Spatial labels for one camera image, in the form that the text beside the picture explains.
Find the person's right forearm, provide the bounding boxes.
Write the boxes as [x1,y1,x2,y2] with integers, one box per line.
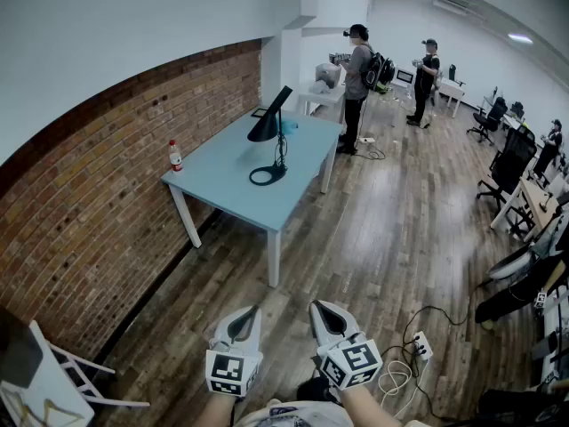
[340,384,430,427]

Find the ceiling air conditioner vent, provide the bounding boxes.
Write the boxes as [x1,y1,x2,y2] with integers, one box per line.
[433,0,473,15]

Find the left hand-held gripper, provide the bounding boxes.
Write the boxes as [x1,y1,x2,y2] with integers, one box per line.
[204,305,264,399]

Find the grey box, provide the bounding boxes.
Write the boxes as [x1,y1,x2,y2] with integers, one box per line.
[315,62,343,86]

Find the person's white printed shirt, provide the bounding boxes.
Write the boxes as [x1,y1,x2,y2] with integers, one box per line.
[235,400,357,427]

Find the clear water bottle red cap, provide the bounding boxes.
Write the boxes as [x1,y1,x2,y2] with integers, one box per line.
[168,139,184,173]

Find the person's left forearm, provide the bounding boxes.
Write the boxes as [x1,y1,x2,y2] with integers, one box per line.
[200,391,242,427]

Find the long black case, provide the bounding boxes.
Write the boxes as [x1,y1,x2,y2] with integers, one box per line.
[474,255,569,325]

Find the white power strip black plugs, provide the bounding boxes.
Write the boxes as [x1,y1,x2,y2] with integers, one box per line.
[411,330,434,360]

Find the small white table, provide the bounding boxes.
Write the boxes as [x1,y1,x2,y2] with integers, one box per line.
[437,77,466,119]

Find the white oval dish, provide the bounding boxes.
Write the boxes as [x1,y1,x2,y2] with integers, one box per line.
[487,248,535,282]

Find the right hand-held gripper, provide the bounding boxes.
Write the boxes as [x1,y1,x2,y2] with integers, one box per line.
[309,300,384,391]

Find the white coiled cable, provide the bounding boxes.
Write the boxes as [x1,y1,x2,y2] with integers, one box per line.
[377,359,430,396]

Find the person's right leg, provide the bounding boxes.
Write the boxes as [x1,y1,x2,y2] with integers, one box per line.
[295,375,339,404]

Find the white folding chair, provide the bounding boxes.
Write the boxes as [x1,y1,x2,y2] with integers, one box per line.
[0,319,151,427]

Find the black mesh office chair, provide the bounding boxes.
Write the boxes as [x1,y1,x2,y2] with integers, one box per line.
[477,126,538,209]

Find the black desk lamp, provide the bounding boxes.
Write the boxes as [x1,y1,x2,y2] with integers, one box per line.
[246,85,294,187]

